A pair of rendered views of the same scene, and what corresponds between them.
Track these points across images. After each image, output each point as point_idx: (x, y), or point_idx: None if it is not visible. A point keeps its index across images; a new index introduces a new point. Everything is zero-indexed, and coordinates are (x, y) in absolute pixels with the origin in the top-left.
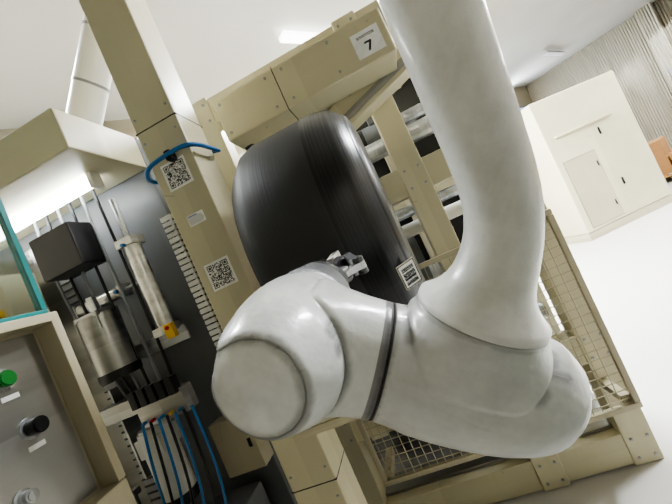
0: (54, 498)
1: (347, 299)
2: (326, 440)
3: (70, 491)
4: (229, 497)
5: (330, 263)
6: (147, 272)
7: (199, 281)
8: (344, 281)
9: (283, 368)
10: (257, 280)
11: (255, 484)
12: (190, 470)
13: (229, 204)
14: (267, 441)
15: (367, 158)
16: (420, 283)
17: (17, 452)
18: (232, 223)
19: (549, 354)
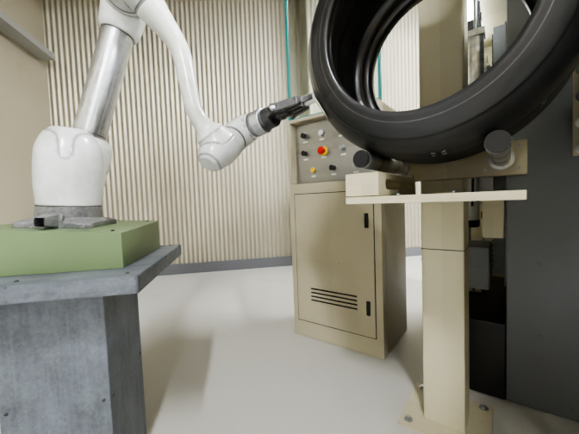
0: (364, 170)
1: (227, 124)
2: (432, 225)
3: (369, 171)
4: (477, 243)
5: (266, 107)
6: (471, 62)
7: None
8: (253, 116)
9: None
10: (434, 83)
11: (482, 246)
12: (469, 211)
13: (445, 6)
14: (501, 226)
15: (324, 3)
16: (337, 115)
17: (358, 150)
18: (433, 30)
19: (199, 145)
